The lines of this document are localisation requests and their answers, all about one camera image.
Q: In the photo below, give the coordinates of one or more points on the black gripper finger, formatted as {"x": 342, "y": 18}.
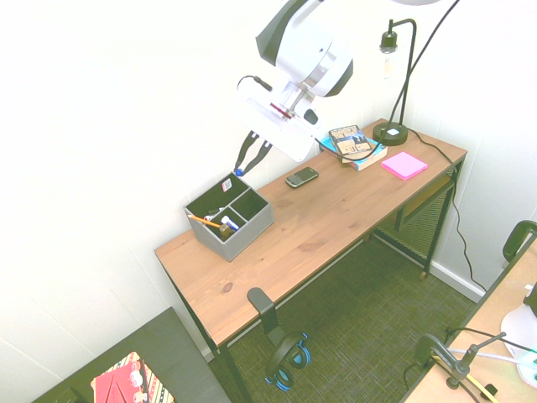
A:
{"x": 257, "y": 158}
{"x": 245, "y": 151}

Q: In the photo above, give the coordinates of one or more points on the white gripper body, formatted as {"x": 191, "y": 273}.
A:
{"x": 281, "y": 130}

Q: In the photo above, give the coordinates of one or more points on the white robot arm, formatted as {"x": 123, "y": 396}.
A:
{"x": 306, "y": 50}

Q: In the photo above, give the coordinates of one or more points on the blue white marker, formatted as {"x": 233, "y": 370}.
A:
{"x": 230, "y": 223}

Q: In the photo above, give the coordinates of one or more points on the small red white card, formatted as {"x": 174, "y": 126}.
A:
{"x": 227, "y": 184}

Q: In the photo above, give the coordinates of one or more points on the black mobile phone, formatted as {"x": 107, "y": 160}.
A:
{"x": 301, "y": 177}

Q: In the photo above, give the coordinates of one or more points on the dark cover book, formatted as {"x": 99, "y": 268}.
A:
{"x": 348, "y": 139}

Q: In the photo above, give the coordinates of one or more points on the grey felt desk organizer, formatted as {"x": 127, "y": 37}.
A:
{"x": 247, "y": 235}

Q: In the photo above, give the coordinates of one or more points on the small brown bottle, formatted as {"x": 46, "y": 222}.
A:
{"x": 225, "y": 231}

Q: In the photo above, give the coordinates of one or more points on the yellow pencil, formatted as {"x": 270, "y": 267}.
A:
{"x": 203, "y": 221}

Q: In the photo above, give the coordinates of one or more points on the blue white book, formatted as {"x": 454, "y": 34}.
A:
{"x": 369, "y": 159}

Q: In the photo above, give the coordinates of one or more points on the black desk lamp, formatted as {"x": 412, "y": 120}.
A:
{"x": 390, "y": 133}

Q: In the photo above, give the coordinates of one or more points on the pink sticky note pad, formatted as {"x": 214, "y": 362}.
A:
{"x": 404, "y": 165}

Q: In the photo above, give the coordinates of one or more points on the black headphone hanger clamp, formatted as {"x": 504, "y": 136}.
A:
{"x": 264, "y": 304}

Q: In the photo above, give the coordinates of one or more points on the wooden desk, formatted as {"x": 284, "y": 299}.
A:
{"x": 419, "y": 226}

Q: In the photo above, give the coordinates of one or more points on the black blue headphones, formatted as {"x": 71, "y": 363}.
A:
{"x": 285, "y": 357}

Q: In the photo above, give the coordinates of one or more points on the black cabinet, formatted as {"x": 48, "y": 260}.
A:
{"x": 168, "y": 344}

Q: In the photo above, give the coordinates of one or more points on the red patterned box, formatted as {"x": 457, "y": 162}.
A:
{"x": 126, "y": 382}

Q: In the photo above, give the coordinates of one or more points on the black metal clamp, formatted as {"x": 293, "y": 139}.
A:
{"x": 440, "y": 352}

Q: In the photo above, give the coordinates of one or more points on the light wooden side table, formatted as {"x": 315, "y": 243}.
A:
{"x": 495, "y": 302}

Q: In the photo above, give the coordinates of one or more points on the white round base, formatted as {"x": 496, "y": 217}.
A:
{"x": 518, "y": 325}

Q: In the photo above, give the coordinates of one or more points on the white power strip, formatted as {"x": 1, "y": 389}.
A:
{"x": 529, "y": 367}

